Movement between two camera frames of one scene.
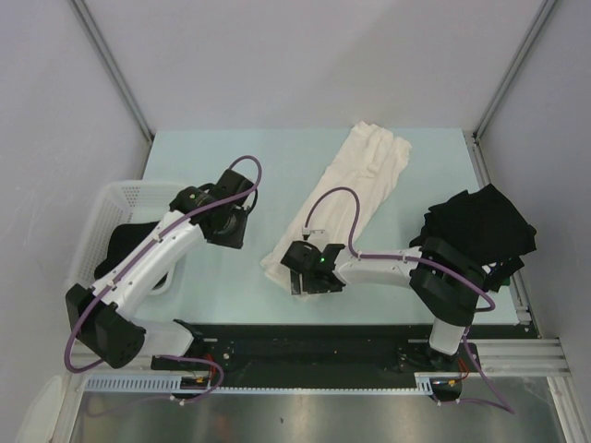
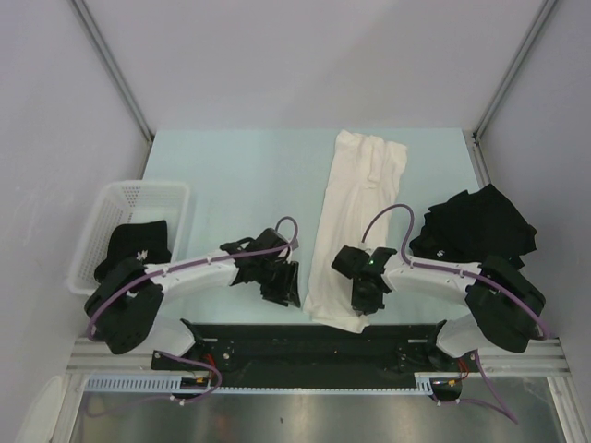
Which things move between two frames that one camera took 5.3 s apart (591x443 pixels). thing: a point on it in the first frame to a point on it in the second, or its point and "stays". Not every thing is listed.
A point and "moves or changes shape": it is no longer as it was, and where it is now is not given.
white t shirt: (366, 164) moves or changes shape
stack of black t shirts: (482, 227) stays
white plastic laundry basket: (125, 202) stays
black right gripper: (317, 289) to (366, 305)
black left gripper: (234, 240) to (286, 292)
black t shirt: (125, 238) stays
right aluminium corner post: (528, 41) stays
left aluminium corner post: (114, 66) stays
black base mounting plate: (267, 356) stays
